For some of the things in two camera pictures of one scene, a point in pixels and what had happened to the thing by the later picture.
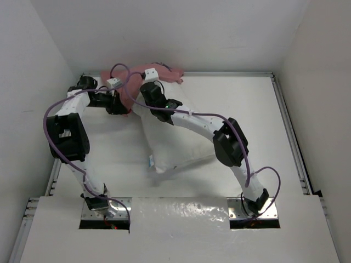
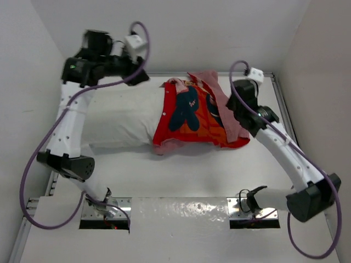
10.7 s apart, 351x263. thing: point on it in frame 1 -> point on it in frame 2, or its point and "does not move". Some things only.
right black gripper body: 158,82 -> 231,104
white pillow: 170,146 -> 123,115
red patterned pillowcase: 126,79 -> 194,112
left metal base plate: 124,211 does not move
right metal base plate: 234,205 does not move
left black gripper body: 109,101 -> 120,66
